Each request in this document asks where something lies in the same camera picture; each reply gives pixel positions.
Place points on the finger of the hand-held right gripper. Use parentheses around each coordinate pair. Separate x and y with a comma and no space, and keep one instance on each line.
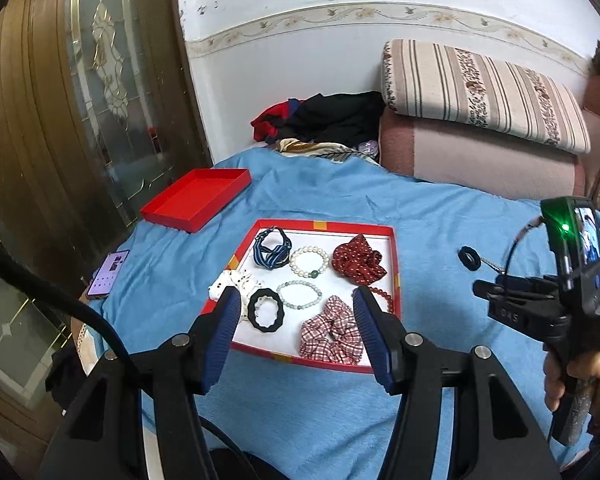
(510,290)

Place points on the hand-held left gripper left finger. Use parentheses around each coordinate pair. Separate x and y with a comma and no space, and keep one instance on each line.
(225,332)

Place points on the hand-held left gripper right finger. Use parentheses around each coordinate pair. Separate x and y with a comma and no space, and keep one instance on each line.
(372,337)

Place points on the red plaid scrunchie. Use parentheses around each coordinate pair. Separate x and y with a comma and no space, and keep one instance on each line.
(330,332)

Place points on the white polka dot scrunchie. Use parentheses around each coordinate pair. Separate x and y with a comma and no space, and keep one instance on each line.
(227,280)

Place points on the red polka dot scrunchie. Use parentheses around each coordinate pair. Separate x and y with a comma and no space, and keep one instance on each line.
(357,260)

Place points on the navy striped scrunchie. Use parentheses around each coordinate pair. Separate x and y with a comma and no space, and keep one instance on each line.
(272,255)

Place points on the red box with white lining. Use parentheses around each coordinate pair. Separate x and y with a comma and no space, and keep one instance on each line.
(325,240)

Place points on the smartphone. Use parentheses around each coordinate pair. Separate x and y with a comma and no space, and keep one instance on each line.
(109,272)

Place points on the long pink bolster cushion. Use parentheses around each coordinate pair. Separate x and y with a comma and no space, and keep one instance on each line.
(480,160)

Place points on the red box lid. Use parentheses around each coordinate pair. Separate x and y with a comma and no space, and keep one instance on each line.
(195,197)

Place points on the patterned silk scarf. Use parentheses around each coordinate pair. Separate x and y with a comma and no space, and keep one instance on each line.
(320,150)

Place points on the long striped floral cushion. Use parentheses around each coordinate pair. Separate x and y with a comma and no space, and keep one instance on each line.
(480,95)

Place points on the red cloth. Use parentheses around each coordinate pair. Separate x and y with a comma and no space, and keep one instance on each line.
(265,125)

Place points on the black clothing pile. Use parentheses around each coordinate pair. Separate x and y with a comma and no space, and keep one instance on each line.
(340,115)

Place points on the wooden door with glass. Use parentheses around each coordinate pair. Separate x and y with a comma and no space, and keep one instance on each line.
(80,110)

